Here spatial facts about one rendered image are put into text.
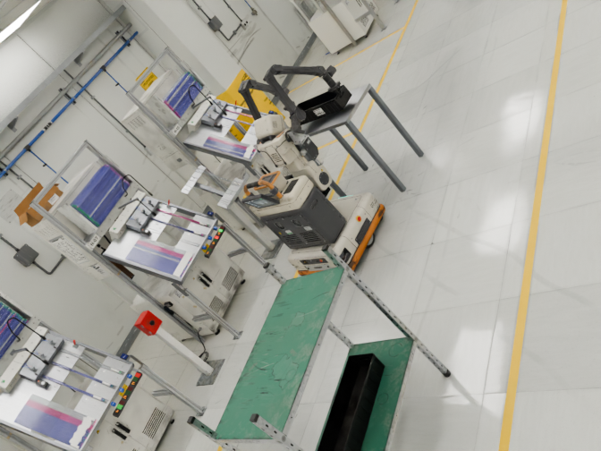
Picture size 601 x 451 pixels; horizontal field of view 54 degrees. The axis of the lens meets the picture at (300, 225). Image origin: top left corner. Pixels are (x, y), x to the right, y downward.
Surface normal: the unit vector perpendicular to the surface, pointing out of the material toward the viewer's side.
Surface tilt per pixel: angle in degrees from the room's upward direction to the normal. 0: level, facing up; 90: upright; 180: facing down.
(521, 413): 0
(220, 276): 90
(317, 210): 90
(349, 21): 90
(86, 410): 47
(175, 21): 90
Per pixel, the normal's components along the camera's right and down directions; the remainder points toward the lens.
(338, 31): -0.33, 0.72
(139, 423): 0.70, -0.24
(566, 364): -0.63, -0.65
